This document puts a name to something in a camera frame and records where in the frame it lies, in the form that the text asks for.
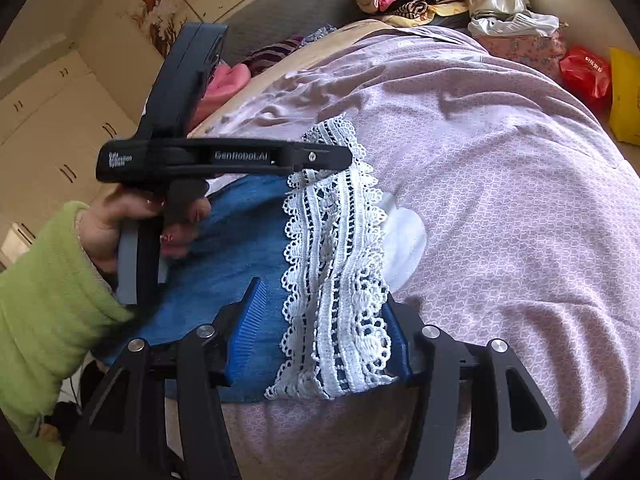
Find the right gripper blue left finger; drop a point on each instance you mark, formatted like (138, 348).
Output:
(244, 323)

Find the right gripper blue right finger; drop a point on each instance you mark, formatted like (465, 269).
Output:
(404, 327)

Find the blue denim pants with lace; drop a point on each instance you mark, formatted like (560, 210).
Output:
(315, 240)

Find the green sleeve left forearm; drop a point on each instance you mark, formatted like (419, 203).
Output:
(55, 307)

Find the left hand red nails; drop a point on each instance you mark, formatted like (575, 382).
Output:
(98, 227)

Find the pink crumpled blanket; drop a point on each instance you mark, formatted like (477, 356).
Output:
(227, 81)

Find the cream wardrobe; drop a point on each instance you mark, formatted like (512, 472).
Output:
(52, 128)

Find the purple striped pillow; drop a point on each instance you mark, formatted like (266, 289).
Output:
(265, 57)

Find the lilac patterned bed sheet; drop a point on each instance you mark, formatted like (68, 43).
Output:
(510, 214)

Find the grey quilted headboard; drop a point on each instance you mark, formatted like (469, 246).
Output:
(265, 22)

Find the yellow paper bag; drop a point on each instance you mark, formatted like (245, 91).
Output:
(625, 111)

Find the red plastic bag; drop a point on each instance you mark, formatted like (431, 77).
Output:
(588, 77)

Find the white cloth by curtain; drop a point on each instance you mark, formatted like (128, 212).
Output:
(521, 24)

